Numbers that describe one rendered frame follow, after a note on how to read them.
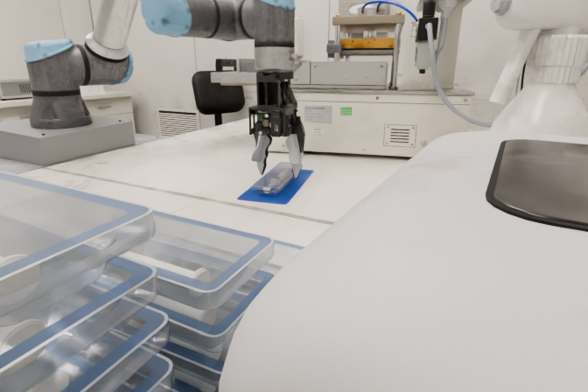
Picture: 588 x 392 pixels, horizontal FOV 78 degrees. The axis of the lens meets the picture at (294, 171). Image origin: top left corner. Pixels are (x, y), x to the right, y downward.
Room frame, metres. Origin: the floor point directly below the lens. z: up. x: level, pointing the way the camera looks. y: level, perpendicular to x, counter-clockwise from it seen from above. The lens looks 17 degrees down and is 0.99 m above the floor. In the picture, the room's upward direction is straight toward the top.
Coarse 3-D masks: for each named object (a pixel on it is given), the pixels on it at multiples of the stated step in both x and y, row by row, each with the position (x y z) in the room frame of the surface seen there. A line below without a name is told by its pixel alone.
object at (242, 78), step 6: (240, 60) 1.14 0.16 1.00; (246, 60) 1.18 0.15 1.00; (252, 60) 1.24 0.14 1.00; (240, 66) 1.13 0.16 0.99; (246, 66) 1.18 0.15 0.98; (216, 72) 1.14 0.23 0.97; (222, 72) 1.14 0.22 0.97; (228, 72) 1.14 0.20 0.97; (240, 72) 1.14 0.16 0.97; (246, 72) 1.14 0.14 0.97; (216, 78) 1.11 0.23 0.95; (222, 78) 1.11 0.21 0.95; (228, 78) 1.10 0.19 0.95; (234, 78) 1.10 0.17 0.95; (240, 78) 1.09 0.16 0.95; (246, 78) 1.09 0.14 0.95; (252, 78) 1.08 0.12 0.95; (222, 84) 1.13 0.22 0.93; (228, 84) 1.12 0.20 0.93; (234, 84) 1.12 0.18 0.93; (240, 84) 1.11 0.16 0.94; (246, 84) 1.11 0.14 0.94; (252, 84) 1.11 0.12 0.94
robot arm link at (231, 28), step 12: (216, 0) 0.70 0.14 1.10; (228, 0) 0.73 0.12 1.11; (240, 0) 0.73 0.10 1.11; (228, 12) 0.71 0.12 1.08; (240, 12) 0.71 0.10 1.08; (228, 24) 0.71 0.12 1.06; (240, 24) 0.71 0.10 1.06; (216, 36) 0.71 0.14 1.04; (228, 36) 0.73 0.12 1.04; (240, 36) 0.74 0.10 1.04
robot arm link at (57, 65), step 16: (32, 48) 0.98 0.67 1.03; (48, 48) 0.99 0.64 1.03; (64, 48) 1.02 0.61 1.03; (80, 48) 1.07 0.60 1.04; (32, 64) 0.98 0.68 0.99; (48, 64) 0.99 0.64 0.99; (64, 64) 1.01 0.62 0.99; (80, 64) 1.04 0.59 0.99; (32, 80) 0.99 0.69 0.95; (48, 80) 0.99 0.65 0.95; (64, 80) 1.01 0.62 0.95; (80, 80) 1.06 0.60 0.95
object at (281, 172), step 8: (280, 168) 0.77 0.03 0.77; (288, 168) 0.77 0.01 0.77; (264, 176) 0.71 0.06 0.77; (272, 176) 0.71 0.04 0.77; (280, 176) 0.71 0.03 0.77; (288, 176) 0.71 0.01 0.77; (256, 184) 0.66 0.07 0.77; (264, 184) 0.66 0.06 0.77; (272, 184) 0.66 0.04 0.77; (280, 184) 0.66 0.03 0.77
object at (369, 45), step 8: (368, 32) 1.09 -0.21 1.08; (344, 40) 1.03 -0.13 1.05; (352, 40) 1.02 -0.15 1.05; (360, 40) 1.01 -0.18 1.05; (368, 40) 1.01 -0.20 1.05; (376, 40) 1.00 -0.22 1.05; (384, 40) 1.00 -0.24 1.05; (392, 40) 0.99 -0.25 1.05; (400, 40) 0.99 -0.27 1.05; (344, 48) 1.03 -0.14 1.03; (352, 48) 1.02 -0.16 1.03; (360, 48) 1.02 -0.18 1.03; (368, 48) 1.01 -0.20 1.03; (376, 48) 1.01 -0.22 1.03; (384, 48) 1.00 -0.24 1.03; (392, 48) 1.00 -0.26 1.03
